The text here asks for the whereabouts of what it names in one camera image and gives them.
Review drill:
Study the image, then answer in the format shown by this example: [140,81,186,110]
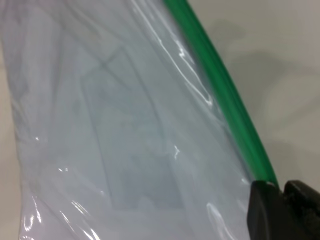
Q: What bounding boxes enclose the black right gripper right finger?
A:
[282,179,320,240]

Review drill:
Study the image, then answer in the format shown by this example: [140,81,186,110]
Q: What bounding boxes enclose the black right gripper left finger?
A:
[245,179,298,240]

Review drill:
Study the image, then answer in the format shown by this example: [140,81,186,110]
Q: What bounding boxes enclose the white paper sheets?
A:
[0,0,253,240]

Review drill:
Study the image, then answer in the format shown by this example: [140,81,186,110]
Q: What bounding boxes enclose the clear plastic bag green zipper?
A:
[0,0,280,240]

